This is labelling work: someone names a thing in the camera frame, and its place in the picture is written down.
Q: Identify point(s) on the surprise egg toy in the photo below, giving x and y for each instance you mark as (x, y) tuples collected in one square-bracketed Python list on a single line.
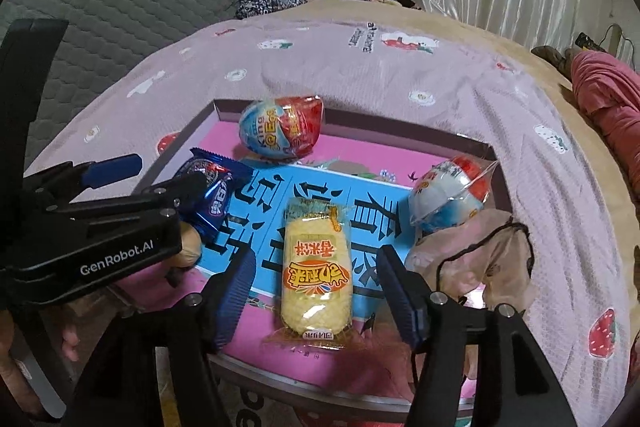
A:
[(282, 128), (450, 193)]

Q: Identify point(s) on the pink strawberry print blanket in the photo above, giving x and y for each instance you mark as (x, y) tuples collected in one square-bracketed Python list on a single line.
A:
[(581, 316)]

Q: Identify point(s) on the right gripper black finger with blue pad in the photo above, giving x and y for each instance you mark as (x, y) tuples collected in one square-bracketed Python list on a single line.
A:
[(178, 193), (60, 184)]

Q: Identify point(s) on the pink quilt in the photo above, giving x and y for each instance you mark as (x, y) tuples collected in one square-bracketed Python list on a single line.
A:
[(606, 90)]

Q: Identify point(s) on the yellow wafer cake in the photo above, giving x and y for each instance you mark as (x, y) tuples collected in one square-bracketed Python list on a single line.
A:
[(316, 279)]

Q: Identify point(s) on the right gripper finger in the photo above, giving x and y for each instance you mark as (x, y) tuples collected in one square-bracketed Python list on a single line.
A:
[(515, 383), (118, 386)]

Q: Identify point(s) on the surprise egg toy left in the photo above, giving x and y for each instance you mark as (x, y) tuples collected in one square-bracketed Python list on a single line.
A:
[(282, 128)]

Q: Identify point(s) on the beige spotted hair scrunchie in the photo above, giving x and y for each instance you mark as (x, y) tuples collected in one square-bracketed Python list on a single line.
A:
[(492, 251)]

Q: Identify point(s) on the brown walnut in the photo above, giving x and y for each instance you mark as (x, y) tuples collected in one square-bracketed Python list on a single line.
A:
[(191, 249)]

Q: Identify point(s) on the surprise egg toy right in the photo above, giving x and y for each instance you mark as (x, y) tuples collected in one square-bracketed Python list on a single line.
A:
[(450, 193)]

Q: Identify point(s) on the dark shallow box tray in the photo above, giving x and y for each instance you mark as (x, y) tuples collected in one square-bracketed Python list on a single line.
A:
[(322, 404)]

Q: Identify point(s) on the blue oreo cookie packet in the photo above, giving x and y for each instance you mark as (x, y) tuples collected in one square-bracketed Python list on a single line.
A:
[(224, 176)]

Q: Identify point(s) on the person's left hand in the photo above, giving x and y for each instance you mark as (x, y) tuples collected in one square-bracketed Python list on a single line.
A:
[(40, 372)]

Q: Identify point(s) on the blue patterned cloth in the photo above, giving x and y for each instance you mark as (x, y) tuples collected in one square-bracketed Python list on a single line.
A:
[(250, 8)]

